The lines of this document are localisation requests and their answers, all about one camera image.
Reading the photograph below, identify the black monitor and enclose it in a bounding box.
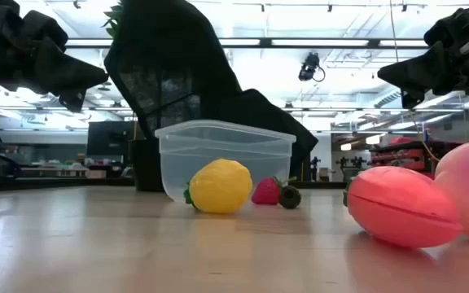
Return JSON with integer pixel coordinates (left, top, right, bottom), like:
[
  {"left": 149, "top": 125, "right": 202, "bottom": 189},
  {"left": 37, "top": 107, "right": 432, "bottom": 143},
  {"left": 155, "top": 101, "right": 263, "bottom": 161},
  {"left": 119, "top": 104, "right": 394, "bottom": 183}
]
[{"left": 86, "top": 120, "right": 136, "bottom": 158}]

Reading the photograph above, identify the yellow toy pineapple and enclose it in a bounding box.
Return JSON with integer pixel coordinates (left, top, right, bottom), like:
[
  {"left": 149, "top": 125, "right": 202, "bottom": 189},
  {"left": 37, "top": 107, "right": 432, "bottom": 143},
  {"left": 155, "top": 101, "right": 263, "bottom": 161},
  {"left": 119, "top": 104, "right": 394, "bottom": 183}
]
[{"left": 183, "top": 158, "right": 254, "bottom": 215}]

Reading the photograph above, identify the red toy strawberry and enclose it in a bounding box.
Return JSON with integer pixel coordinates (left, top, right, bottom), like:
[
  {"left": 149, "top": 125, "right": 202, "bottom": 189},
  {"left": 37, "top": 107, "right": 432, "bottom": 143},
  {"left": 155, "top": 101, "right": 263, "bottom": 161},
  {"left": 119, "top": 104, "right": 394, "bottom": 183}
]
[{"left": 251, "top": 175, "right": 299, "bottom": 206}]

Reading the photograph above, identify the green leafy plant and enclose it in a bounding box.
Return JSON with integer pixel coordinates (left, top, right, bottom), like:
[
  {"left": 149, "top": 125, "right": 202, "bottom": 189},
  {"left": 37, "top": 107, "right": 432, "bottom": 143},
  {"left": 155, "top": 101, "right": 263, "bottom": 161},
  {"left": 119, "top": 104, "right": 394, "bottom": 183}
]
[{"left": 101, "top": 2, "right": 126, "bottom": 41}]

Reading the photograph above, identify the dark toy blackberry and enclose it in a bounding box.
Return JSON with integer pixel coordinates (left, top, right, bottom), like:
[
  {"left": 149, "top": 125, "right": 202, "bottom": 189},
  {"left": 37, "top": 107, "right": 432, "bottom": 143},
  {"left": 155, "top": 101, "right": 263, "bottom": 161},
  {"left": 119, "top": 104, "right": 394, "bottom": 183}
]
[{"left": 278, "top": 185, "right": 302, "bottom": 210}]

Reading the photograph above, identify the orange toy carrot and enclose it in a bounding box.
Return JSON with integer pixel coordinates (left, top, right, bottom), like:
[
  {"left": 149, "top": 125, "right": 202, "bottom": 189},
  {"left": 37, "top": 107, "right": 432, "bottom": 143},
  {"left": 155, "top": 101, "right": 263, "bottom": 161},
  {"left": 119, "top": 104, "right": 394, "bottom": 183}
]
[{"left": 346, "top": 165, "right": 463, "bottom": 249}]

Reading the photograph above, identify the black aluminium frame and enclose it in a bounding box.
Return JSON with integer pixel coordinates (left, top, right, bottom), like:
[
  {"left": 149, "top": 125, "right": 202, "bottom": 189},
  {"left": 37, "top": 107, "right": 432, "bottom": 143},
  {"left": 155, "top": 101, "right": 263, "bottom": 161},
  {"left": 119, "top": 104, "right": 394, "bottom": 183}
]
[{"left": 0, "top": 36, "right": 469, "bottom": 199}]

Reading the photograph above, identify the clear plastic tupperware container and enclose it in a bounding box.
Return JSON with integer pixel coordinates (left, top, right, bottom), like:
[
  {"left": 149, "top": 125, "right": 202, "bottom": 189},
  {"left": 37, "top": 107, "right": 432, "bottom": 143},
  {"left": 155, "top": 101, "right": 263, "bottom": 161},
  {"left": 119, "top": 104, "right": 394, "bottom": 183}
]
[{"left": 154, "top": 119, "right": 297, "bottom": 203}]

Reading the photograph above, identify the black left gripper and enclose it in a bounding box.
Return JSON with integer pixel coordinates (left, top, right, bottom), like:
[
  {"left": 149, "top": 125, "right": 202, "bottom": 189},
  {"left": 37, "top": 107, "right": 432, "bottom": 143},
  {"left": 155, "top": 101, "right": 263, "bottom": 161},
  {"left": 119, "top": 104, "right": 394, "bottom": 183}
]
[{"left": 0, "top": 0, "right": 109, "bottom": 113}]

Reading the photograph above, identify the yellow hanging cable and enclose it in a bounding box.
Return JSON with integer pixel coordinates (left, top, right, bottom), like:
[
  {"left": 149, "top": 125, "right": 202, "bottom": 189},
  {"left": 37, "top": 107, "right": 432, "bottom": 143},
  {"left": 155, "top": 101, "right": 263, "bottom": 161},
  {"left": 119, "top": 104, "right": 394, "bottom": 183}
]
[{"left": 388, "top": 0, "right": 441, "bottom": 164}]

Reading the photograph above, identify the black overhead camera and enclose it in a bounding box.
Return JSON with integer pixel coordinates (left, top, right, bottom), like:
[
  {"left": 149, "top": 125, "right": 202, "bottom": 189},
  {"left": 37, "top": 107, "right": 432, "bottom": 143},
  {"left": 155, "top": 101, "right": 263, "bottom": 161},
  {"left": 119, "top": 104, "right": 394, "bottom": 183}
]
[{"left": 298, "top": 51, "right": 327, "bottom": 83}]

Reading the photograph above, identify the red storage rack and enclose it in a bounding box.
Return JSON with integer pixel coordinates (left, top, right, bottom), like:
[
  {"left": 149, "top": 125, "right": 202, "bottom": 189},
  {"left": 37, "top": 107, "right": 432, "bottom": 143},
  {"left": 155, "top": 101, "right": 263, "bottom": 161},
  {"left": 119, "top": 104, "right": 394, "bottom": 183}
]
[{"left": 370, "top": 137, "right": 463, "bottom": 174}]

